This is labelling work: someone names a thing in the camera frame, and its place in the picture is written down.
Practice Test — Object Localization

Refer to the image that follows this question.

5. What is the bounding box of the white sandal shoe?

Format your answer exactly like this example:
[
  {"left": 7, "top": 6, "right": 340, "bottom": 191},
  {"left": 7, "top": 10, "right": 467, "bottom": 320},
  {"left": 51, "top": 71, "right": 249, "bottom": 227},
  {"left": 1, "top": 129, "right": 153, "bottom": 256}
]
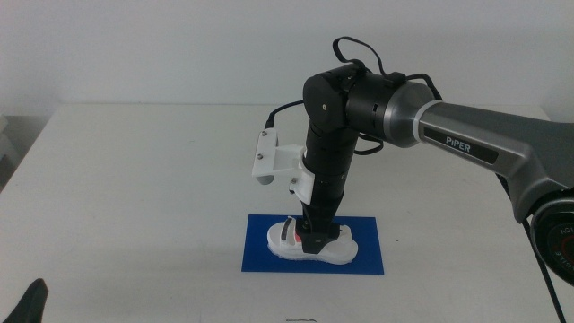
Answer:
[{"left": 265, "top": 215, "right": 360, "bottom": 266}]

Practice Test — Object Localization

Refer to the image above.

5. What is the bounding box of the blue rectangular mat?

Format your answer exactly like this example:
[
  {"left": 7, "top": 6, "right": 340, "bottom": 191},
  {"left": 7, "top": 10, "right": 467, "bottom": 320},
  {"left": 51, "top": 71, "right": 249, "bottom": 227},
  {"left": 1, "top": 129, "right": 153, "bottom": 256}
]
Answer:
[{"left": 240, "top": 214, "right": 386, "bottom": 276}]

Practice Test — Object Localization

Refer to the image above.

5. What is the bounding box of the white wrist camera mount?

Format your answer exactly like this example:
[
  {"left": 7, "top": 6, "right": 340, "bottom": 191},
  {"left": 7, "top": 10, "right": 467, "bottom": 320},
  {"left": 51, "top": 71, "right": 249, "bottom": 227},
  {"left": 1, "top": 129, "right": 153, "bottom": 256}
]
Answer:
[{"left": 251, "top": 128, "right": 326, "bottom": 205}]

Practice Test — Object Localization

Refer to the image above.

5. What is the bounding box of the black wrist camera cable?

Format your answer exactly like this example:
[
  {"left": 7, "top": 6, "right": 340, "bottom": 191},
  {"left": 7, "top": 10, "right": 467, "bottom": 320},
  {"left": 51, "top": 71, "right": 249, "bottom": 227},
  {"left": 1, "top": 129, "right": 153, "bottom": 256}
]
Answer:
[{"left": 264, "top": 36, "right": 444, "bottom": 157}]

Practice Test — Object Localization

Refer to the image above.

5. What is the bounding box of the black arm base cable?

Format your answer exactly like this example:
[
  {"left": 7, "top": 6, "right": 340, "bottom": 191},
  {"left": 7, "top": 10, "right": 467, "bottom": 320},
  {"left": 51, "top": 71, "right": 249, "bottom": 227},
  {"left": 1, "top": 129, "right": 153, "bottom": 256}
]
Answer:
[{"left": 494, "top": 173, "right": 568, "bottom": 323}]

